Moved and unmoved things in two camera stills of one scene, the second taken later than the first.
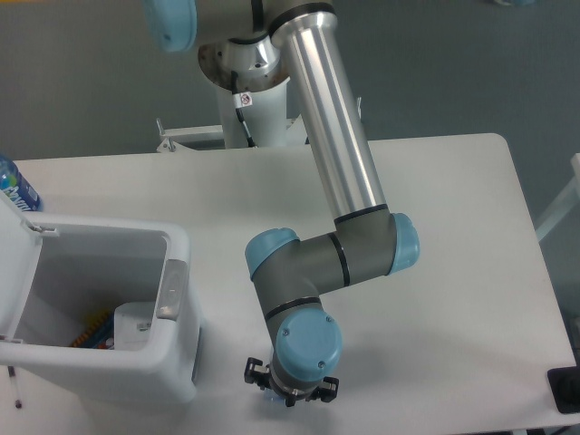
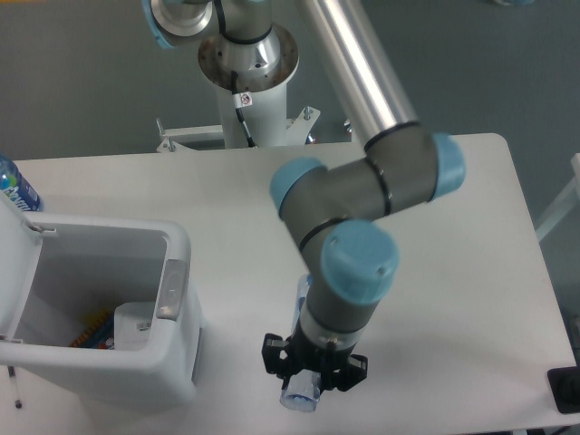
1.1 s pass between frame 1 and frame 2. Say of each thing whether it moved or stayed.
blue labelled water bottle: stayed
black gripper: moved
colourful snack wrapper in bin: stayed
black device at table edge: stayed
